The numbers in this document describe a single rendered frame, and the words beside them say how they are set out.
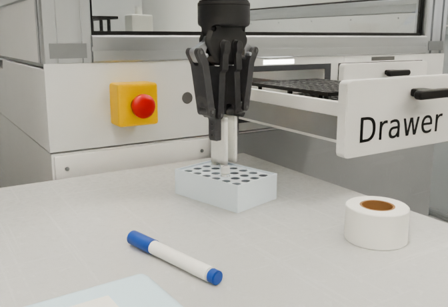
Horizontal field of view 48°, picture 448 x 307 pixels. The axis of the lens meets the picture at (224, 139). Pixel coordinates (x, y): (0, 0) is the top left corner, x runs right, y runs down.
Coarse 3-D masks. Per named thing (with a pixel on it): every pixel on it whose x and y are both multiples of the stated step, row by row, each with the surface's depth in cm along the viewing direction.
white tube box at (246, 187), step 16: (208, 160) 78; (176, 176) 73; (192, 176) 71; (208, 176) 71; (240, 176) 70; (256, 176) 70; (272, 176) 70; (176, 192) 74; (192, 192) 71; (208, 192) 69; (224, 192) 67; (240, 192) 65; (256, 192) 68; (272, 192) 70; (224, 208) 67; (240, 208) 66
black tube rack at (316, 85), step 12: (252, 84) 97; (264, 84) 94; (276, 84) 95; (288, 84) 94; (300, 84) 94; (312, 84) 95; (324, 84) 94; (336, 84) 94; (312, 96) 100; (324, 96) 82; (336, 96) 100
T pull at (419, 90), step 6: (414, 90) 75; (420, 90) 72; (426, 90) 72; (432, 90) 72; (438, 90) 73; (444, 90) 74; (414, 96) 72; (420, 96) 71; (426, 96) 72; (432, 96) 73; (438, 96) 73; (444, 96) 74
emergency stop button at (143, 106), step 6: (138, 96) 81; (144, 96) 81; (150, 96) 82; (132, 102) 81; (138, 102) 81; (144, 102) 81; (150, 102) 82; (132, 108) 81; (138, 108) 81; (144, 108) 81; (150, 108) 82; (138, 114) 81; (144, 114) 82; (150, 114) 82
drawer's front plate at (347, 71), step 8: (344, 64) 112; (352, 64) 112; (360, 64) 114; (368, 64) 115; (376, 64) 116; (384, 64) 118; (392, 64) 119; (400, 64) 121; (408, 64) 122; (416, 64) 124; (424, 64) 125; (344, 72) 111; (352, 72) 113; (360, 72) 114; (368, 72) 115; (376, 72) 117; (384, 72) 118; (416, 72) 124; (424, 72) 126
